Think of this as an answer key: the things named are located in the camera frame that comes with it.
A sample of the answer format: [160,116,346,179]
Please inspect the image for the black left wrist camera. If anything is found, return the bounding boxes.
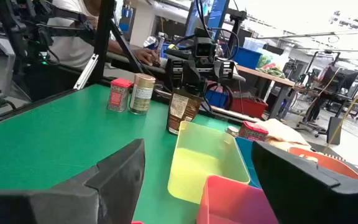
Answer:
[193,37,217,58]

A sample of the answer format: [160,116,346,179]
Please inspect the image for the black frame post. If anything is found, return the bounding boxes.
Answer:
[90,0,117,85]

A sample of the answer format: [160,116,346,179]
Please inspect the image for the blue storage tub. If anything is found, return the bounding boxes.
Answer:
[233,46,262,70]

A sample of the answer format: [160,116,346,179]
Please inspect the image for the computer monitor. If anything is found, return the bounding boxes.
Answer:
[184,0,231,40]

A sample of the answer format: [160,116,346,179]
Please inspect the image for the person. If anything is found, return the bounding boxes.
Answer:
[47,0,136,70]

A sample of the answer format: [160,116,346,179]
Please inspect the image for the black frame brace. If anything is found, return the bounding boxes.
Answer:
[110,21,144,74]

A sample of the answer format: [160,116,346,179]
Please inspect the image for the silver aluminium strut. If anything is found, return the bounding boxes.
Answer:
[73,53,99,90]

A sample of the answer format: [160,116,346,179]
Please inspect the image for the yellow-green plastic bin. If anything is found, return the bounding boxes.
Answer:
[167,120,250,205]

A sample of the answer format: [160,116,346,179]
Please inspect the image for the magenta plastic bin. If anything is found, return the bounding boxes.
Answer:
[196,175,279,224]

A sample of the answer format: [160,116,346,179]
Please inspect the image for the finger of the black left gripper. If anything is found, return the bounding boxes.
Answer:
[183,60,202,93]
[202,74,219,94]

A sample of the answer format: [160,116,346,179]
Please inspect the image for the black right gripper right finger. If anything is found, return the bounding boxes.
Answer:
[252,140,358,224]

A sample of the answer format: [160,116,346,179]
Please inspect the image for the person's hand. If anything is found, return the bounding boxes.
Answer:
[134,48,161,67]

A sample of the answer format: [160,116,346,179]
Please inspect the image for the grey office desk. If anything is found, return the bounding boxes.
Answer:
[106,49,167,75]

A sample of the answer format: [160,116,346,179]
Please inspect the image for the brown taco seasoning packet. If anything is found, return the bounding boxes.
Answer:
[166,88,203,135]

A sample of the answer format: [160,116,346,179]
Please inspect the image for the red storage crate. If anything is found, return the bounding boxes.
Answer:
[231,96,269,118]

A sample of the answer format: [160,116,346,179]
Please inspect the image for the tan-lid cylindrical spice jar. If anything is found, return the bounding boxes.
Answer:
[129,73,156,115]

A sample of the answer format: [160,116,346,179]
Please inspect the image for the red-lid square spice tin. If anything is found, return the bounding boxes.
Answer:
[238,121,269,142]
[107,78,134,113]

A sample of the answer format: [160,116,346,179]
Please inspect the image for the black background monitor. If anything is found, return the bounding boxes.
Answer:
[321,67,358,94]

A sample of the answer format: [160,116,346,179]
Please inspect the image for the yellow floor cable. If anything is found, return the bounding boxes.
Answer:
[323,68,358,153]

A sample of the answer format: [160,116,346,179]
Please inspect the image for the orange plastic bin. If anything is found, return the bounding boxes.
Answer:
[287,146,358,184]

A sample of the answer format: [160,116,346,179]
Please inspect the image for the black computer case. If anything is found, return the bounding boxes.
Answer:
[326,116,343,146]

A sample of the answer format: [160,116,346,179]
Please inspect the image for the blue storage crate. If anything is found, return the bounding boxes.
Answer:
[204,86,229,108]

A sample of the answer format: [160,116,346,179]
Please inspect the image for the clear plastic bottle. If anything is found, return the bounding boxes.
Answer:
[156,32,166,54]

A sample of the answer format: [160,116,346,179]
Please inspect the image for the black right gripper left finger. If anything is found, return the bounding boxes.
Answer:
[0,138,145,224]

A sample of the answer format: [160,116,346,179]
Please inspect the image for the wooden top desk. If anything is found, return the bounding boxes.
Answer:
[236,64,296,121]

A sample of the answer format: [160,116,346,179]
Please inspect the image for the blue plastic bin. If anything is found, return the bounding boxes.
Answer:
[234,136,262,189]

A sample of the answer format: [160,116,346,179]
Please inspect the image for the yellow checked cloth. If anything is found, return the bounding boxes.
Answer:
[256,118,312,152]

